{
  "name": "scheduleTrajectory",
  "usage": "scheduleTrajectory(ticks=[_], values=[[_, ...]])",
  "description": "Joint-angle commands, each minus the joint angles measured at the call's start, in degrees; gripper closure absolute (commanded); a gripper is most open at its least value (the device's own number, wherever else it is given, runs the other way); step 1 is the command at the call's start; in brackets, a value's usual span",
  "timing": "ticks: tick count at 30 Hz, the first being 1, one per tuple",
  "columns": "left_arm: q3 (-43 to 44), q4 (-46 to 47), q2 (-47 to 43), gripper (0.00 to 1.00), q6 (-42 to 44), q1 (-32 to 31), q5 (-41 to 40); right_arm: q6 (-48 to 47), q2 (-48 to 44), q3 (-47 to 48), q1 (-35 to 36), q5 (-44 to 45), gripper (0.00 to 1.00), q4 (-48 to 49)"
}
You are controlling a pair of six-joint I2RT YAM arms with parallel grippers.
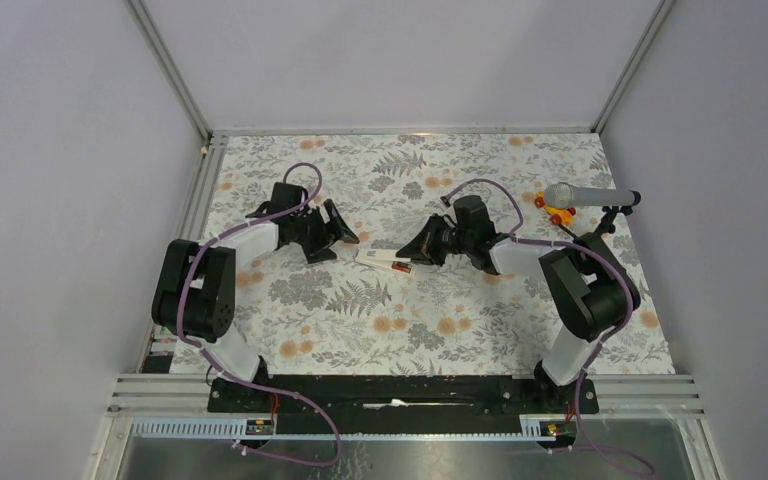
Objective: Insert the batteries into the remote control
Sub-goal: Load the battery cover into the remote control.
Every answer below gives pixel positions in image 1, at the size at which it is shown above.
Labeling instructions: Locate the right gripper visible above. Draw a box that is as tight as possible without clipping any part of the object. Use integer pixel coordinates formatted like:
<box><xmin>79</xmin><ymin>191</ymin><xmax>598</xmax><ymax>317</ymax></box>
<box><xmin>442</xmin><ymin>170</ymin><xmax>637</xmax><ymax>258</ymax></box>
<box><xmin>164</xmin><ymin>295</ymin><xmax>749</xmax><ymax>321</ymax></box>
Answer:
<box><xmin>397</xmin><ymin>213</ymin><xmax>473</xmax><ymax>267</ymax></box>

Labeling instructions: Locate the white remote battery cover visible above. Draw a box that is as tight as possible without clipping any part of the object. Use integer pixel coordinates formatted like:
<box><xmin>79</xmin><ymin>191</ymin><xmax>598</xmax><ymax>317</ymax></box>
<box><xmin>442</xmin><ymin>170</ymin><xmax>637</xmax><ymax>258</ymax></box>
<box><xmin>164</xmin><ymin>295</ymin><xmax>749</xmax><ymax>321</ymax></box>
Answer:
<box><xmin>355</xmin><ymin>249</ymin><xmax>399</xmax><ymax>262</ymax></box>

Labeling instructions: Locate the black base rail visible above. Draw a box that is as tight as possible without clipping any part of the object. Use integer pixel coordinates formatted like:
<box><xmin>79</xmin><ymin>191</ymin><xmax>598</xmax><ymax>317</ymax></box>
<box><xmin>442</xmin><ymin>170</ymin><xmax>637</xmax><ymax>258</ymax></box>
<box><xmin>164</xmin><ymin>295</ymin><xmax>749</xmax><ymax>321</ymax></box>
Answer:
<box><xmin>207</xmin><ymin>375</ymin><xmax>599</xmax><ymax>435</ymax></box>

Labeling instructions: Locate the grey microphone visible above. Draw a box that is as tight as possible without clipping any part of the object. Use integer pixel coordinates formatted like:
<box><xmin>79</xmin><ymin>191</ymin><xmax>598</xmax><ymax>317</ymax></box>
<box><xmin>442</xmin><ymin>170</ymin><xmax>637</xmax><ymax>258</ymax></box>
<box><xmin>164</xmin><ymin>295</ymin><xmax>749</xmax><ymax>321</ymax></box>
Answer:
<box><xmin>542</xmin><ymin>182</ymin><xmax>642</xmax><ymax>209</ymax></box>

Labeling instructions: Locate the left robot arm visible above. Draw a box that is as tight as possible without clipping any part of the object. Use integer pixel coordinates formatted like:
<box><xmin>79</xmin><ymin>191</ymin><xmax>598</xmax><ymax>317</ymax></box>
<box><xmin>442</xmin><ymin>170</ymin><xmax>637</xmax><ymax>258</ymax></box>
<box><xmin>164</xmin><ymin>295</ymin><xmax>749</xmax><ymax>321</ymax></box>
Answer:
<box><xmin>151</xmin><ymin>182</ymin><xmax>359</xmax><ymax>411</ymax></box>

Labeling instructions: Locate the orange toy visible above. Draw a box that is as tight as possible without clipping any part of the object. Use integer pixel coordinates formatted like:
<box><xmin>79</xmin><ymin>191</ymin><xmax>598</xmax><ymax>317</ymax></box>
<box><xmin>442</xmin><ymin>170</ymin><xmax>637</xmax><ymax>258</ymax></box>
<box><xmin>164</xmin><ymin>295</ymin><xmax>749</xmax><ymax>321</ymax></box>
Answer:
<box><xmin>534</xmin><ymin>191</ymin><xmax>576</xmax><ymax>226</ymax></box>

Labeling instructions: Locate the floral table mat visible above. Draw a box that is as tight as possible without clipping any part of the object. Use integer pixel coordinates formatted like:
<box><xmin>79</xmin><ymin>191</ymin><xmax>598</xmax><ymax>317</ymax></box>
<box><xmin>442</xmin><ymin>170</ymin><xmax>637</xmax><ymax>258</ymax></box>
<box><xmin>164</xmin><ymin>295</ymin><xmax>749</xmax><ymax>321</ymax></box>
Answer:
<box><xmin>171</xmin><ymin>132</ymin><xmax>677</xmax><ymax>379</ymax></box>

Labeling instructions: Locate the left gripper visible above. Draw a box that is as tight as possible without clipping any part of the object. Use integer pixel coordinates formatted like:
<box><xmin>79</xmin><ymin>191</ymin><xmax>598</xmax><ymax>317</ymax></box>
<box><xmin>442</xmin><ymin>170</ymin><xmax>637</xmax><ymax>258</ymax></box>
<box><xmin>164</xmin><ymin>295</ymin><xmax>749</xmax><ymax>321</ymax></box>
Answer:
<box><xmin>290</xmin><ymin>199</ymin><xmax>357</xmax><ymax>263</ymax></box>

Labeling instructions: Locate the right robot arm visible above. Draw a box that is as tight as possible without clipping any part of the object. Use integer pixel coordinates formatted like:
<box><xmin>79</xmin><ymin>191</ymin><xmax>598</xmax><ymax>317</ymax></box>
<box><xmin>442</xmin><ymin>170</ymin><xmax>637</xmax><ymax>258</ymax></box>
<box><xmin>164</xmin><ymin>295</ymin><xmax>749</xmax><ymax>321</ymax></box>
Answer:
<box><xmin>396</xmin><ymin>195</ymin><xmax>641</xmax><ymax>412</ymax></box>

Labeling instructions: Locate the white remote control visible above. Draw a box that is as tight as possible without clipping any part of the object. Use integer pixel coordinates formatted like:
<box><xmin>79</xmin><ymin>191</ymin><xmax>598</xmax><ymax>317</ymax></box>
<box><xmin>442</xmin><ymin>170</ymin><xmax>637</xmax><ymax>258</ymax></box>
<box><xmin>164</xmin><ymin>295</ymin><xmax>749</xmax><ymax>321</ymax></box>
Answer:
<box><xmin>355</xmin><ymin>257</ymin><xmax>414</xmax><ymax>276</ymax></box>

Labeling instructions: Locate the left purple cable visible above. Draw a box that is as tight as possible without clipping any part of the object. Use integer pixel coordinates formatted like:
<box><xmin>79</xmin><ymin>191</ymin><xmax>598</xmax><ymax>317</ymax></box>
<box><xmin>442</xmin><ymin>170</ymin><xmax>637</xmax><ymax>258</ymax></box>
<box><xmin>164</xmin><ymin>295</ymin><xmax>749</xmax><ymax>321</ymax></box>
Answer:
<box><xmin>177</xmin><ymin>162</ymin><xmax>344</xmax><ymax>469</ymax></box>

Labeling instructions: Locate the red orange battery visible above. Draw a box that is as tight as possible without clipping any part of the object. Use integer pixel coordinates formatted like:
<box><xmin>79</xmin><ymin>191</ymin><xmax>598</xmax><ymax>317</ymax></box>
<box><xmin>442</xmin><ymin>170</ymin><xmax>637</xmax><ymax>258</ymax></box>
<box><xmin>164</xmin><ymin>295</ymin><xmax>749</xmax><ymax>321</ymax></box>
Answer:
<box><xmin>391</xmin><ymin>261</ymin><xmax>413</xmax><ymax>275</ymax></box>

